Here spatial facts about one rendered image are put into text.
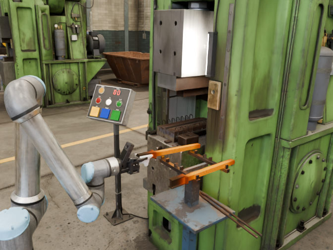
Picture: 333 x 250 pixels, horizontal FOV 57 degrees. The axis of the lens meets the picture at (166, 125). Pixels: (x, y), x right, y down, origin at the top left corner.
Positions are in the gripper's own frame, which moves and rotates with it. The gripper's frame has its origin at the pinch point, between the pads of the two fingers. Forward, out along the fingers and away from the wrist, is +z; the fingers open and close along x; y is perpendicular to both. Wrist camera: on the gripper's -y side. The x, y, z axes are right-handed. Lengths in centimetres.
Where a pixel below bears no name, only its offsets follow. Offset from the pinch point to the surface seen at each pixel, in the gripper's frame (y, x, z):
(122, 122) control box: 6, -72, 22
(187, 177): 3.0, 26.6, 3.9
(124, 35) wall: -26, -890, 471
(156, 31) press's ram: -62, -50, 36
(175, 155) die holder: 14.7, -18.4, 32.1
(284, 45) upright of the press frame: -57, 9, 92
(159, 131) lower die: 7, -44, 37
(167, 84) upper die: -29, -37, 37
